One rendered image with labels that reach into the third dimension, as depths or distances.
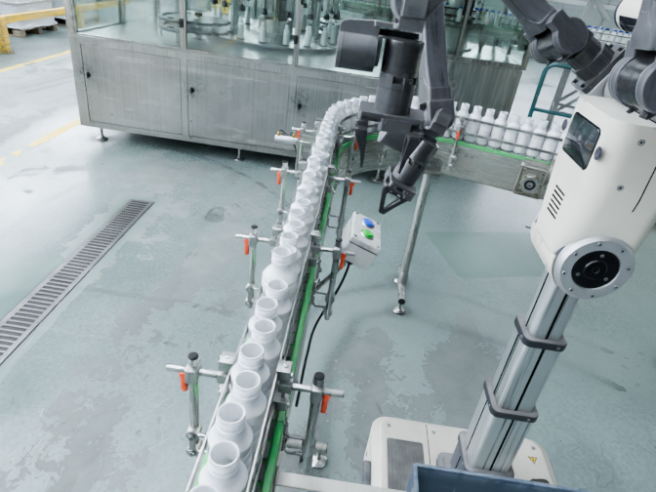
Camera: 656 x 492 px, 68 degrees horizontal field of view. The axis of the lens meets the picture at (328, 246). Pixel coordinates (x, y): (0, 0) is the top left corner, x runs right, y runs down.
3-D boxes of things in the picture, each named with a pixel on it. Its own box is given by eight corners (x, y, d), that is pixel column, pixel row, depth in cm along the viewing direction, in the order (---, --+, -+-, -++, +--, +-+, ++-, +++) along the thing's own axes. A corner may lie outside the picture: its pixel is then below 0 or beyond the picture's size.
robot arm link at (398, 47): (429, 37, 69) (424, 32, 73) (380, 30, 68) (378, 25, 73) (418, 87, 72) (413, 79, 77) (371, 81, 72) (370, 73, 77)
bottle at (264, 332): (281, 404, 86) (288, 333, 77) (248, 414, 83) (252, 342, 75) (269, 380, 90) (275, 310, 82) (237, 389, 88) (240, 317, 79)
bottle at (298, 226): (275, 288, 115) (280, 226, 107) (280, 274, 121) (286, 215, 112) (301, 292, 115) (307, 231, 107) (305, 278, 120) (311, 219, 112)
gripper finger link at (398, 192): (368, 211, 114) (389, 178, 110) (368, 198, 120) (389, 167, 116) (393, 224, 115) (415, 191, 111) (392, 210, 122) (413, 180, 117)
